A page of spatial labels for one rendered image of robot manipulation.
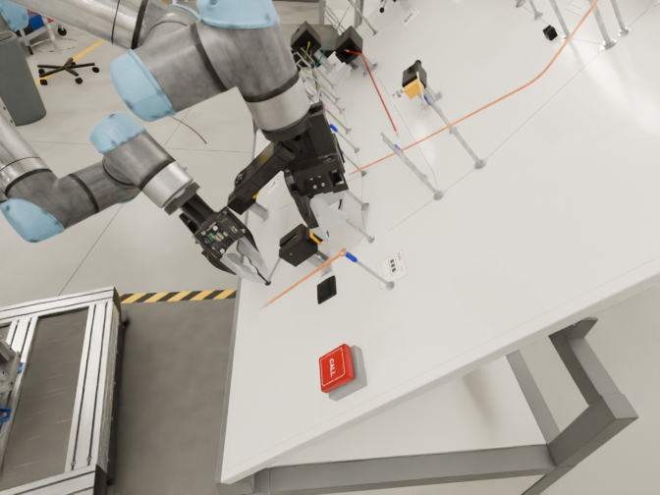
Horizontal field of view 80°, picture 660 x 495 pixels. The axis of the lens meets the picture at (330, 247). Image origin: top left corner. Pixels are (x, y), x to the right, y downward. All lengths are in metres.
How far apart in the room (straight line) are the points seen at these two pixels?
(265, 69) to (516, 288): 0.37
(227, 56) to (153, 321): 1.72
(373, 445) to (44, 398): 1.26
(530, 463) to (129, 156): 0.87
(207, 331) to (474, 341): 1.61
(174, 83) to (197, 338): 1.58
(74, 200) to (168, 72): 0.33
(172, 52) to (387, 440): 0.71
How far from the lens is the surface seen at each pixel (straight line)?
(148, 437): 1.79
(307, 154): 0.55
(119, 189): 0.77
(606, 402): 0.77
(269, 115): 0.50
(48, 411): 1.74
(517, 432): 0.91
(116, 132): 0.70
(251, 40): 0.47
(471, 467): 0.85
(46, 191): 0.75
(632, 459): 2.05
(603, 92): 0.62
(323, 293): 0.66
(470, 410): 0.90
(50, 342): 1.92
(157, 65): 0.49
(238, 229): 0.67
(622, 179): 0.52
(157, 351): 1.97
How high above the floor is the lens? 1.56
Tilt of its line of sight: 43 degrees down
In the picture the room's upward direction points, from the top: 3 degrees clockwise
